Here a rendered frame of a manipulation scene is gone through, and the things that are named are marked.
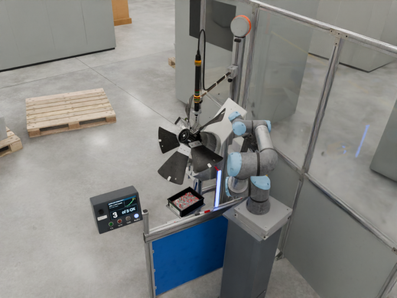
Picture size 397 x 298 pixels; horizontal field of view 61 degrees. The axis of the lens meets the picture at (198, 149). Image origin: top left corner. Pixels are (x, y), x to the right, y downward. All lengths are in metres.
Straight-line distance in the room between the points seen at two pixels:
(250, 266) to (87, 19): 6.59
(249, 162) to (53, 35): 6.54
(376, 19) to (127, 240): 6.33
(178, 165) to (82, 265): 1.34
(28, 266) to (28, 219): 0.60
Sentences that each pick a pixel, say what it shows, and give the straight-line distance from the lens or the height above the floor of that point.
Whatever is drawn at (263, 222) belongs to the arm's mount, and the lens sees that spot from 2.08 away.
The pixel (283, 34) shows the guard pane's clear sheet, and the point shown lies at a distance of 2.61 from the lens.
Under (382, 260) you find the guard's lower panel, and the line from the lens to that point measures 2.47.
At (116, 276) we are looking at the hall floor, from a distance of 3.17.
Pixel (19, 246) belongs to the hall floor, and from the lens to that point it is 3.65.
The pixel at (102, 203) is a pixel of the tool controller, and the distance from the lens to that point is 1.94.
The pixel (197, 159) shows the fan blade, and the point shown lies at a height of 1.17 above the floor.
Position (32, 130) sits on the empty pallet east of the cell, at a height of 0.11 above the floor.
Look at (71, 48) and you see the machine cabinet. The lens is 7.93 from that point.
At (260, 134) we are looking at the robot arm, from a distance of 1.84.
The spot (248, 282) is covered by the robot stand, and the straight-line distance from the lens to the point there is 2.47.
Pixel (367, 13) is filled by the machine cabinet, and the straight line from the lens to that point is 7.90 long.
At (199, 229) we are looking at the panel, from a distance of 2.50.
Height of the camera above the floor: 2.55
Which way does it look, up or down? 34 degrees down
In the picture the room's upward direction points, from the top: 2 degrees clockwise
